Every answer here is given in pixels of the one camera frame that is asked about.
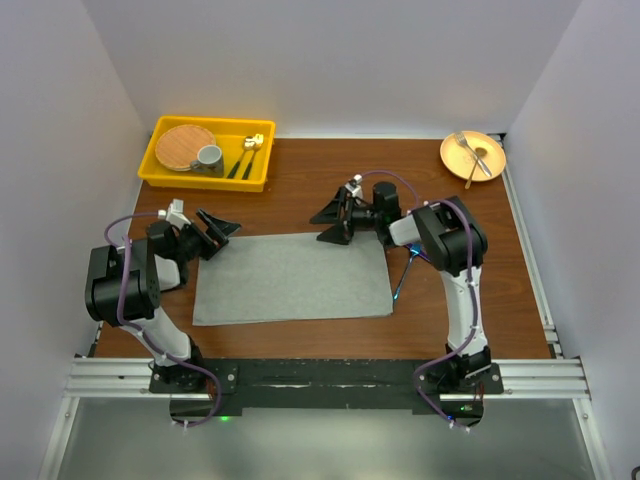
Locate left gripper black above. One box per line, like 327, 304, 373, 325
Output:
174, 209, 239, 262

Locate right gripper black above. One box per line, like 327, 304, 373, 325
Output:
311, 187, 383, 245

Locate grey cloth napkin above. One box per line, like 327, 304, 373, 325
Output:
193, 232, 393, 327

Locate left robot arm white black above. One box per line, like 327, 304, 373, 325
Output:
85, 200, 241, 392

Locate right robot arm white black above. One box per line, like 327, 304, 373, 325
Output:
309, 175, 491, 393

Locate grey ceramic mug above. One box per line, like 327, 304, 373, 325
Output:
190, 144, 224, 178

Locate blue metallic fork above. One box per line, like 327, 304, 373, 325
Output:
393, 243, 426, 303

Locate round wooden plate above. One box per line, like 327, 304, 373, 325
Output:
154, 124, 216, 172

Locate yellow plastic bin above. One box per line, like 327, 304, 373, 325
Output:
138, 115, 276, 192

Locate silver fork on plate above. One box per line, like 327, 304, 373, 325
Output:
454, 131, 492, 177

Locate tan round plate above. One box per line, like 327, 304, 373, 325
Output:
439, 130, 507, 183

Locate silver knife on plate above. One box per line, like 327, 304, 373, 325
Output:
465, 147, 487, 190

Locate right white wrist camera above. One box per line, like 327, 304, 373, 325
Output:
345, 174, 363, 200

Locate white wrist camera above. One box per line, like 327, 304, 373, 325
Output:
345, 174, 363, 200
157, 199, 191, 230

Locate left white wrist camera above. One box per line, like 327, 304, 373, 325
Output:
157, 199, 191, 230

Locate gold spoon black handle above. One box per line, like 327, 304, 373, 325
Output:
227, 136, 256, 179

